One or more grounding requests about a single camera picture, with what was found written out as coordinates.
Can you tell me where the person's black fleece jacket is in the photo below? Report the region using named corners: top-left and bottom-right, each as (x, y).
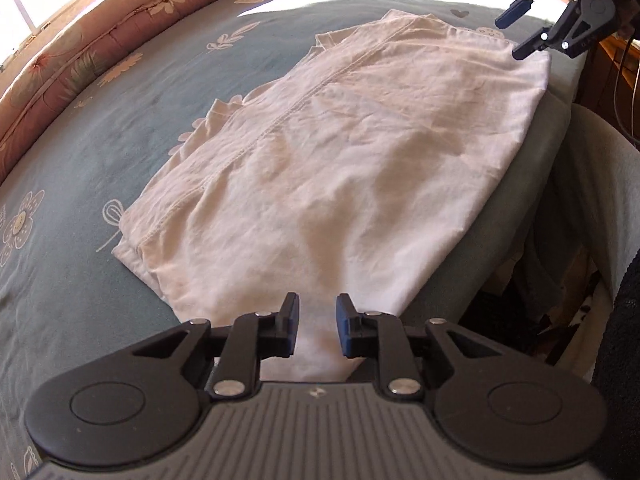
top-left (602, 255), bottom-right (640, 480)

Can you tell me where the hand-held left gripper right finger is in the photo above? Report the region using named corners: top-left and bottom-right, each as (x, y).
top-left (335, 292), bottom-right (502, 400)

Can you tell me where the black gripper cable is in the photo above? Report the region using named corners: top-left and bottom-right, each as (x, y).
top-left (610, 35), bottom-right (640, 151)

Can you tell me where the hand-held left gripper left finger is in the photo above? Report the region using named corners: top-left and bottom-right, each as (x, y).
top-left (130, 291), bottom-right (303, 401)

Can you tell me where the pink floral quilt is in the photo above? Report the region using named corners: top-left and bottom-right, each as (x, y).
top-left (0, 0), bottom-right (261, 186)

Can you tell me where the white long-sleeve shirt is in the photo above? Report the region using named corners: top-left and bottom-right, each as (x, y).
top-left (112, 10), bottom-right (552, 383)

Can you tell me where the grey cloth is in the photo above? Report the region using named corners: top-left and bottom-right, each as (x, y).
top-left (520, 102), bottom-right (640, 361)

